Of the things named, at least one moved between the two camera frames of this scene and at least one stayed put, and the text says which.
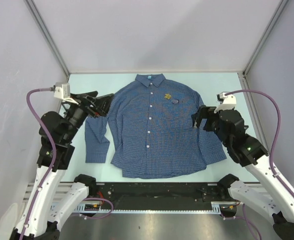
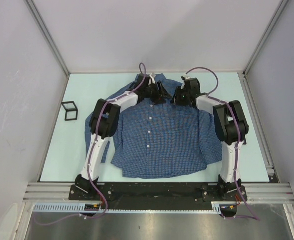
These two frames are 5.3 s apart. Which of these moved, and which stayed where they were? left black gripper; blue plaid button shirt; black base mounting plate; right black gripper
Moved: right black gripper; left black gripper
Stayed: black base mounting plate; blue plaid button shirt
